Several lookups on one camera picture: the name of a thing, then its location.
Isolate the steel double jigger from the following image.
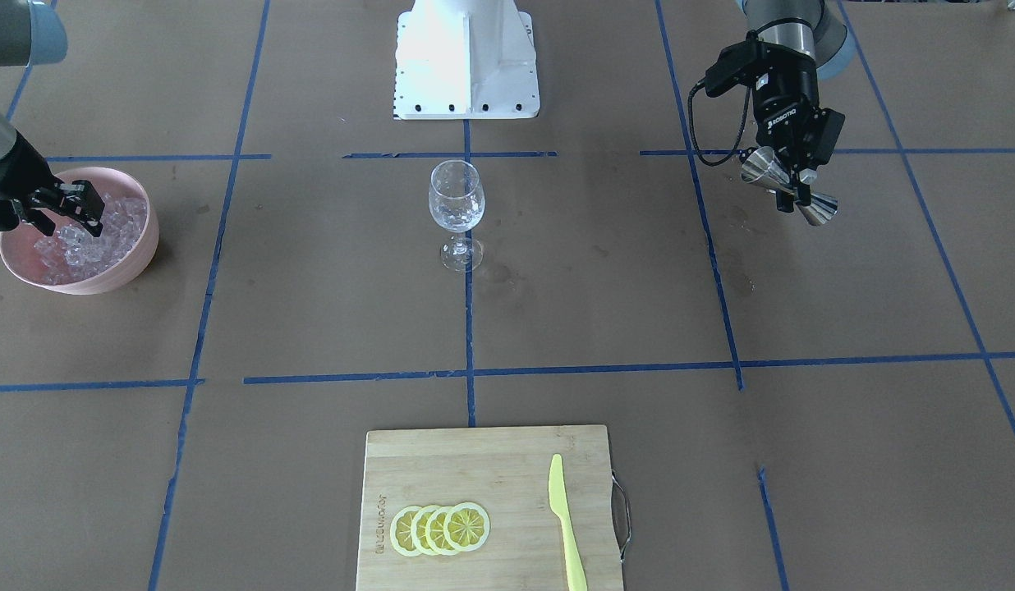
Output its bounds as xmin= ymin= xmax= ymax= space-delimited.
xmin=741 ymin=146 xmax=838 ymax=226

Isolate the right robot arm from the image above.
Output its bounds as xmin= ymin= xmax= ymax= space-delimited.
xmin=0 ymin=1 xmax=105 ymax=236

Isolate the bamboo cutting board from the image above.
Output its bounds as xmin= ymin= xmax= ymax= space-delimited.
xmin=355 ymin=425 xmax=625 ymax=590

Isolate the pink bowl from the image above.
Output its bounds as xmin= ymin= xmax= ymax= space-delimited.
xmin=0 ymin=166 xmax=159 ymax=296

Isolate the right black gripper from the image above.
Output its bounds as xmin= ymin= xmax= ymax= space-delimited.
xmin=0 ymin=141 xmax=106 ymax=238

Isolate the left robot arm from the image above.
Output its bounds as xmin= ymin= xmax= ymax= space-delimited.
xmin=694 ymin=1 xmax=857 ymax=226

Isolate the lemon slice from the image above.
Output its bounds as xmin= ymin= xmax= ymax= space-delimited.
xmin=391 ymin=506 xmax=422 ymax=557
xmin=443 ymin=502 xmax=491 ymax=552
xmin=410 ymin=505 xmax=439 ymax=555
xmin=424 ymin=506 xmax=457 ymax=555

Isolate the yellow plastic knife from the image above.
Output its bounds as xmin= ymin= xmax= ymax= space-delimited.
xmin=546 ymin=453 xmax=589 ymax=590

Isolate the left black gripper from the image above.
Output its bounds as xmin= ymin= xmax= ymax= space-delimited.
xmin=704 ymin=37 xmax=845 ymax=213

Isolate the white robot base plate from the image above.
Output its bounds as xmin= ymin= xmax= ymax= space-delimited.
xmin=393 ymin=1 xmax=541 ymax=121

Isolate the clear wine glass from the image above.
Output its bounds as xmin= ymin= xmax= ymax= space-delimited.
xmin=428 ymin=158 xmax=486 ymax=273

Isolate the pile of clear ice cubes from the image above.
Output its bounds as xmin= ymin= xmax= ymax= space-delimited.
xmin=32 ymin=194 xmax=149 ymax=285

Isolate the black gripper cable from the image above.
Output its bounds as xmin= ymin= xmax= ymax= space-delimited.
xmin=687 ymin=74 xmax=759 ymax=167

